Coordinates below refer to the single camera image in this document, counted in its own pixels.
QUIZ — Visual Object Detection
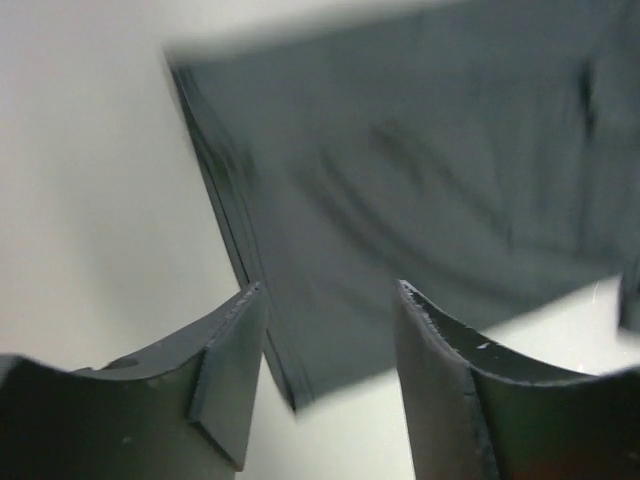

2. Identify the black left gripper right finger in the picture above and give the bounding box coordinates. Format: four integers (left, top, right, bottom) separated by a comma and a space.
394, 280, 639, 479

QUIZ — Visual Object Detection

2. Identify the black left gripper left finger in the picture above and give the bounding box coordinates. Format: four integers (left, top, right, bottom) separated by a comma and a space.
1, 284, 267, 479

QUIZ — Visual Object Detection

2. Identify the black t shirt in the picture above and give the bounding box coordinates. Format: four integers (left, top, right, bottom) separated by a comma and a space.
169, 1, 639, 410

